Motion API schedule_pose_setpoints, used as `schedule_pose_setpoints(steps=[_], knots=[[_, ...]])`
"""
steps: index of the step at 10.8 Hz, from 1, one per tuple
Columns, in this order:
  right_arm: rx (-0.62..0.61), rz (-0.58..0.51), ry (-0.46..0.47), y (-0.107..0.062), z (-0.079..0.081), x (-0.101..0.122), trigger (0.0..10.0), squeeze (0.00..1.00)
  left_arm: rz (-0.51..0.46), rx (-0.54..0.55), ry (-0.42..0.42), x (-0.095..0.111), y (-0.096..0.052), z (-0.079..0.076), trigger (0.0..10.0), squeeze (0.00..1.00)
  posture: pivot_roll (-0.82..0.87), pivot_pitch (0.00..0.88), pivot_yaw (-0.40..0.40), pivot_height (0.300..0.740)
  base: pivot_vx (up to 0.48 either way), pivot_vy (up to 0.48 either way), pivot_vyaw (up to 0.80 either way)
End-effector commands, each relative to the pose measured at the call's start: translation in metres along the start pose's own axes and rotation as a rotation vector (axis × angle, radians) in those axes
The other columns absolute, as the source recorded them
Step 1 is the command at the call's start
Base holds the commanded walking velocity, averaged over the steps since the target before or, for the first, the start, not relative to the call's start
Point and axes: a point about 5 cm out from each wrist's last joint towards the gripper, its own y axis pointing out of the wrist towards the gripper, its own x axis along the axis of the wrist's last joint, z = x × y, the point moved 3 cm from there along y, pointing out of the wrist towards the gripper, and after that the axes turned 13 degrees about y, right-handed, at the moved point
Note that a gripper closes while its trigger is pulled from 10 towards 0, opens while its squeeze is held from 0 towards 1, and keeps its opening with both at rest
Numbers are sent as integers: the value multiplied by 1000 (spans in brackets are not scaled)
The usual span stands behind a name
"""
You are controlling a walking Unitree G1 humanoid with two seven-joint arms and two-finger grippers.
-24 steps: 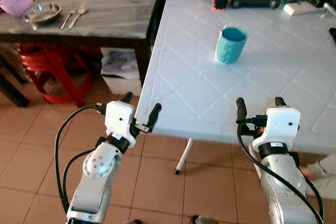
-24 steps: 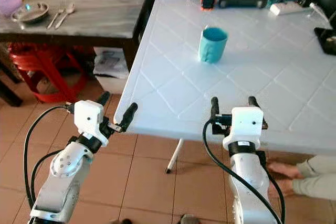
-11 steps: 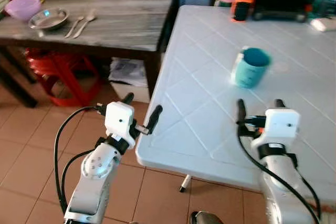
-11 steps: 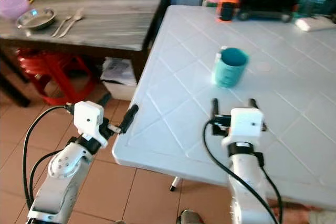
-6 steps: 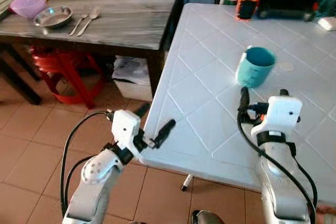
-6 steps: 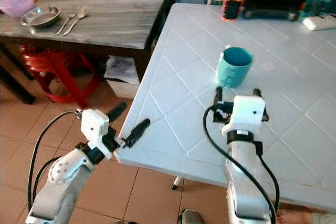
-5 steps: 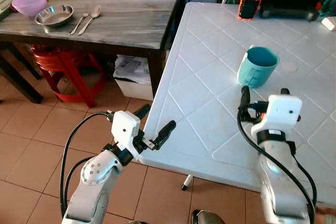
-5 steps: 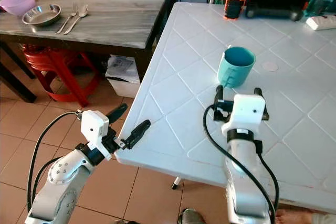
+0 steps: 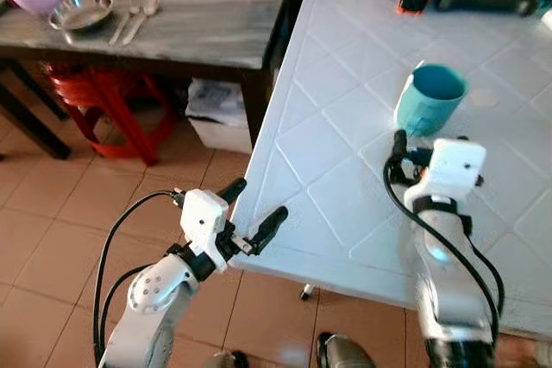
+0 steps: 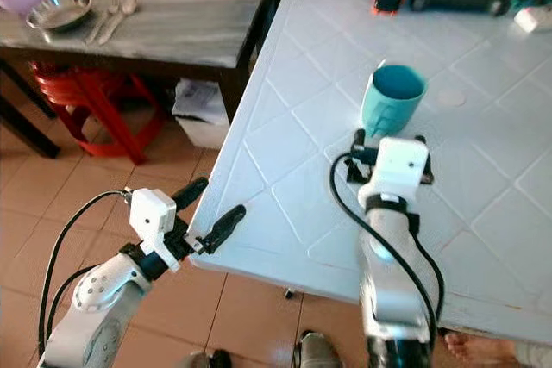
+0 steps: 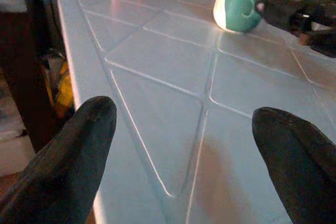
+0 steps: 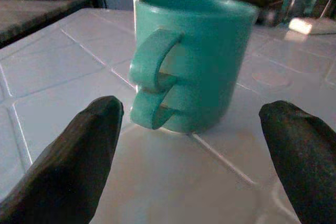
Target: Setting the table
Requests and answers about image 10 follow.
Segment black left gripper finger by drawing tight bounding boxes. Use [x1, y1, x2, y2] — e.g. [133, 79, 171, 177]
[200, 205, 247, 255]
[172, 178, 210, 210]

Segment teal plastic cup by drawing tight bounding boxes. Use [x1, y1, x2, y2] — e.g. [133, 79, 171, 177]
[361, 64, 428, 139]

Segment white plastic table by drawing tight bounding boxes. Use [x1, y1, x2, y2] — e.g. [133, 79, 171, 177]
[188, 0, 552, 345]

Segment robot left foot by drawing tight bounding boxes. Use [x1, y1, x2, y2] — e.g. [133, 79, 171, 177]
[181, 349, 234, 368]

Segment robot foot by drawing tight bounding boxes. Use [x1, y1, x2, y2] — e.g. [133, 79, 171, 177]
[292, 330, 346, 368]
[181, 349, 234, 368]

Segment red plastic stool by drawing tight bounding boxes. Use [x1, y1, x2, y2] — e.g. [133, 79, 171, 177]
[30, 62, 165, 165]

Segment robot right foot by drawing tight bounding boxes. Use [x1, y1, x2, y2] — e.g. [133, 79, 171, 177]
[292, 330, 346, 368]

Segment grey wooden table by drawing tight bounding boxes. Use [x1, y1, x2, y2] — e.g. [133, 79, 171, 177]
[0, 0, 290, 162]

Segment round metal plate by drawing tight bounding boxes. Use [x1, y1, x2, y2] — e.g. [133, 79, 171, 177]
[26, 0, 93, 33]

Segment metal spoon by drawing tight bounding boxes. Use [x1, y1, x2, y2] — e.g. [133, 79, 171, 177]
[97, 0, 141, 47]

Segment metal fork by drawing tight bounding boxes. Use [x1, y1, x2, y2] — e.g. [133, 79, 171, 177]
[85, 0, 122, 46]

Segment person's bare foot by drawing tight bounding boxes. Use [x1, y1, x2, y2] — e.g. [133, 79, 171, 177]
[440, 332, 518, 367]

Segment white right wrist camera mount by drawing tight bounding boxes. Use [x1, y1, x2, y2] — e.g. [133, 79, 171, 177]
[369, 137, 432, 207]

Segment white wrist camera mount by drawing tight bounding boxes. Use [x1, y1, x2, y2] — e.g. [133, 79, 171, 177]
[369, 137, 432, 207]
[129, 189, 180, 272]

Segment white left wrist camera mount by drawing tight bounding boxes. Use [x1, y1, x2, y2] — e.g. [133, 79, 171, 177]
[129, 189, 180, 272]

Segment long black left arm cable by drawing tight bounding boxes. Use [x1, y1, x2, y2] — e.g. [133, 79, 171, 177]
[37, 189, 135, 360]

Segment short black left arm cable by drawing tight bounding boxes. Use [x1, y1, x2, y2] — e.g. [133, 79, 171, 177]
[46, 263, 96, 343]

